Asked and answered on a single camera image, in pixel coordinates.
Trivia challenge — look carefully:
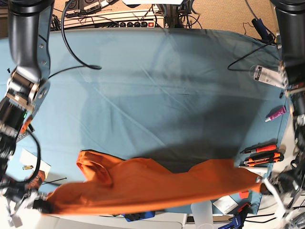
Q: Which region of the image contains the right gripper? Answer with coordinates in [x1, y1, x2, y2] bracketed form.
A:
[0, 184, 52, 216]

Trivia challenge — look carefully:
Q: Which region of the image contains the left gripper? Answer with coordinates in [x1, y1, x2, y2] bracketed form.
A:
[256, 171, 305, 222]

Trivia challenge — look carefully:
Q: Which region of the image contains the orange t-shirt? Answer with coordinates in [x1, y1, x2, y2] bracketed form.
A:
[46, 150, 260, 215]

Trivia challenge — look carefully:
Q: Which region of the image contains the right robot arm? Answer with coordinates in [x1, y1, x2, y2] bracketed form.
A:
[0, 0, 54, 218]

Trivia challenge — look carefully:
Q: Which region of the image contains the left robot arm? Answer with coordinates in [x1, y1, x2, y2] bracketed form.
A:
[264, 0, 305, 220]

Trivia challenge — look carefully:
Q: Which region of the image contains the clear plastic packet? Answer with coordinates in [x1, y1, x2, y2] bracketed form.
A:
[239, 166, 268, 177]

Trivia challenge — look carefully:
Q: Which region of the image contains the small orange block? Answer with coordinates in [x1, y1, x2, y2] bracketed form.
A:
[239, 190, 249, 199]

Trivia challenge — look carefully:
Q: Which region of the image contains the red drink can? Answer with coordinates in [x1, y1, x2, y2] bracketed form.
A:
[27, 170, 45, 190]

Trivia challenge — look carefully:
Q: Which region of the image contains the orange black utility knife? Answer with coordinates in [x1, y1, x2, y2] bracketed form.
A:
[243, 152, 284, 167]

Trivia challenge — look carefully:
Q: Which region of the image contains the white booklet card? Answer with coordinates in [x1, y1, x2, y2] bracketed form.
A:
[213, 196, 238, 214]

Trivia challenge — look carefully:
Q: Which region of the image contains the blue bar clamp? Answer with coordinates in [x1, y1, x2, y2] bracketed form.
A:
[219, 202, 251, 229]

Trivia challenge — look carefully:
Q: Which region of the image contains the small AA battery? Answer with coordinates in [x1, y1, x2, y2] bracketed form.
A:
[22, 166, 34, 170]

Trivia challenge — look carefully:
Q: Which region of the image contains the orange black screwdriver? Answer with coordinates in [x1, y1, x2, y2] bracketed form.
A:
[241, 144, 277, 154]

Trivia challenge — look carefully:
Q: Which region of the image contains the white paper card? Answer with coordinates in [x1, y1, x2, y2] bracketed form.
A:
[20, 148, 51, 178]

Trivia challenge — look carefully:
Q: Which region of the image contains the translucent plastic cup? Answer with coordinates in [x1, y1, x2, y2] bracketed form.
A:
[191, 200, 214, 229]

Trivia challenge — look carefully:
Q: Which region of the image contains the grey remote control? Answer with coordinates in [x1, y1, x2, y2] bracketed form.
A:
[16, 124, 34, 142]

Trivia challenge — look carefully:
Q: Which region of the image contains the purple glue tube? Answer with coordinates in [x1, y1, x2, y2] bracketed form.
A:
[265, 106, 286, 122]

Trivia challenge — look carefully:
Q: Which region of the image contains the blue clamp device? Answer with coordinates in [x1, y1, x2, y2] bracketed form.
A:
[123, 211, 156, 222]

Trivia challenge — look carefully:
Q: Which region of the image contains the clear bit set case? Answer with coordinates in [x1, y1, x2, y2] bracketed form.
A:
[249, 65, 286, 89]

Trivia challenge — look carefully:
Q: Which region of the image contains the teal tablecloth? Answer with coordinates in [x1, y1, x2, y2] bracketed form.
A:
[0, 28, 296, 215]

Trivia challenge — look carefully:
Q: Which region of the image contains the white power strip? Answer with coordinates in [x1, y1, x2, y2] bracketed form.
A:
[64, 10, 166, 29]

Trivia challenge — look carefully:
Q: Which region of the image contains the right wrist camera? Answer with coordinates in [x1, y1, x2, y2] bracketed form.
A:
[8, 215, 23, 228]

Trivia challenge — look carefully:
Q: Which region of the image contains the black cable tie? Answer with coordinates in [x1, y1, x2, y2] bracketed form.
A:
[42, 177, 67, 185]

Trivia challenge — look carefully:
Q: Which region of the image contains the blue black clamp handle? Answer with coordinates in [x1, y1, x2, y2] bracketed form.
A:
[252, 19, 276, 45]

